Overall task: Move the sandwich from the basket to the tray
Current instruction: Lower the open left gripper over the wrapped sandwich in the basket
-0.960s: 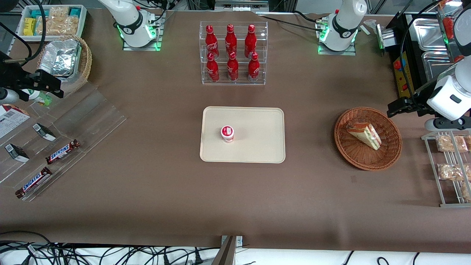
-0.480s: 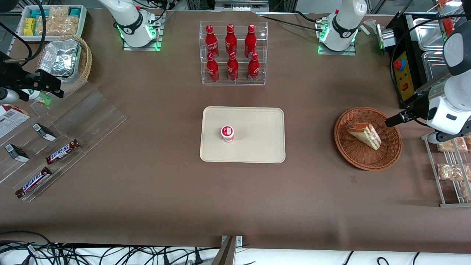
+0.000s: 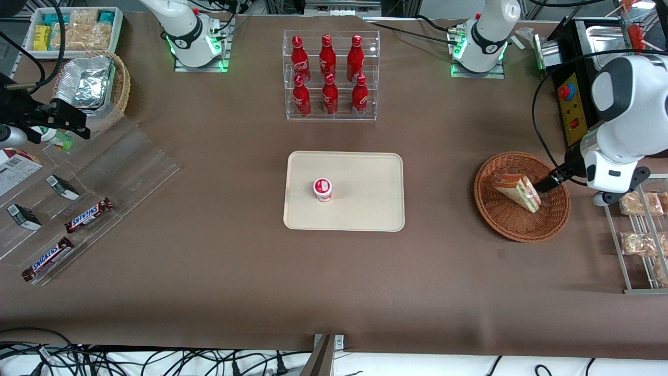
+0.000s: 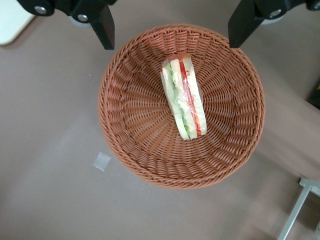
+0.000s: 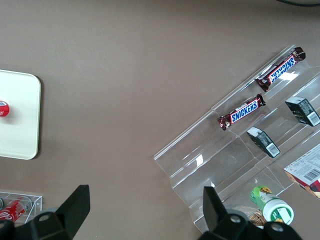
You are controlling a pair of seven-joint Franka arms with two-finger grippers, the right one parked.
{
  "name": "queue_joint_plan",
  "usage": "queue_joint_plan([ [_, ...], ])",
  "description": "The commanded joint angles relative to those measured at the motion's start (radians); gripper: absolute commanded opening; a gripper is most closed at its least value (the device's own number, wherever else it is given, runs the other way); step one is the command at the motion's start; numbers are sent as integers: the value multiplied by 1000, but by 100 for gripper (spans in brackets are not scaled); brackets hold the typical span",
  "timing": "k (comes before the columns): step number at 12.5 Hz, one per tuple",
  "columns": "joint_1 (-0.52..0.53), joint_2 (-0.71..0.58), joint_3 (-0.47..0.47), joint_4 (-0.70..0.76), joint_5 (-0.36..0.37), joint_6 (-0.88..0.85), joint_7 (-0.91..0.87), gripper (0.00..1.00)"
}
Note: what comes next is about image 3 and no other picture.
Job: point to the aluminium frame structure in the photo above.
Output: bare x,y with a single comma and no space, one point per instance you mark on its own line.
339,6

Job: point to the clear acrylic stepped display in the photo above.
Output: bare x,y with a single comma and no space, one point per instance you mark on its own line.
130,167

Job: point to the red white yogurt cup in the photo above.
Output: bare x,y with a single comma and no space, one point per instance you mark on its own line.
322,190

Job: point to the small black white box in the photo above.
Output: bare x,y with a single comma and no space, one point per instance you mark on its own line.
62,187
23,216

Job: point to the yellow snack box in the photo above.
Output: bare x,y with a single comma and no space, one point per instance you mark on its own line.
42,37

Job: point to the red sausage on stick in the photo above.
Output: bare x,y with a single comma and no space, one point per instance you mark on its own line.
636,37

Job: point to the metal mounting bracket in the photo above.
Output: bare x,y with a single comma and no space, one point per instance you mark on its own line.
323,360

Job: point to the triangle sandwich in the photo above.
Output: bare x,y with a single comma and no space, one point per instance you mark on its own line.
514,190

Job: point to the brown table cover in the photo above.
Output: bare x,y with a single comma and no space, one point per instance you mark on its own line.
209,292

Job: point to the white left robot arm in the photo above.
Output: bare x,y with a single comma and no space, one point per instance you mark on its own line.
636,125

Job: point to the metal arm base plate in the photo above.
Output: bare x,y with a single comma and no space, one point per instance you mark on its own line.
477,74
201,69

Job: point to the green white small bottle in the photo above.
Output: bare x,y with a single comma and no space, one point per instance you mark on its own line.
57,138

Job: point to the black yellow display appliance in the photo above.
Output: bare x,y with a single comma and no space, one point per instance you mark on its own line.
571,115

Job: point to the clear bagged snack packet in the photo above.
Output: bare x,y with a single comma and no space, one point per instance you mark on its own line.
664,201
639,203
642,244
661,272

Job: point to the teal snack pack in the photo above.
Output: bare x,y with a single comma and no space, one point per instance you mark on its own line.
55,19
106,17

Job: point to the clear cracker packet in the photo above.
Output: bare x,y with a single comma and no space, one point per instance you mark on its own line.
83,16
70,37
99,35

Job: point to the red white paper carton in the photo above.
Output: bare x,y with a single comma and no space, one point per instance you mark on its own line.
15,169

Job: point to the clear acrylic bottle rack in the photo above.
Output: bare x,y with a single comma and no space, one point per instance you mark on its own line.
340,116

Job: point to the tan wicker basket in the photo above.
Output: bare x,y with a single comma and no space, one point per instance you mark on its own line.
123,89

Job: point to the clear plastic wrapper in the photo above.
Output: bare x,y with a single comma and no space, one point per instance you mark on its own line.
531,36

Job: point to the white plastic bin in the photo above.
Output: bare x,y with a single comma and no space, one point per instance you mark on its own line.
119,31

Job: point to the aluminium foil container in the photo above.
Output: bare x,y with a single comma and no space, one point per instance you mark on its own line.
83,83

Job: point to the red cola bottle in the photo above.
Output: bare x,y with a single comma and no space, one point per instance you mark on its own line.
327,57
301,100
299,60
330,99
355,57
359,100

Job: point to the beige plastic tray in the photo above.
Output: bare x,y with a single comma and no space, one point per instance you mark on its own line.
365,193

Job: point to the Snickers chocolate bar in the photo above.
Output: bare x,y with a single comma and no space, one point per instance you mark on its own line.
48,259
88,215

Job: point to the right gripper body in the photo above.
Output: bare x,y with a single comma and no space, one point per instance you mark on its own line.
20,110

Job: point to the round brown wicker basket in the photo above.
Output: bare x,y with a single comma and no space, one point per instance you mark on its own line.
516,225

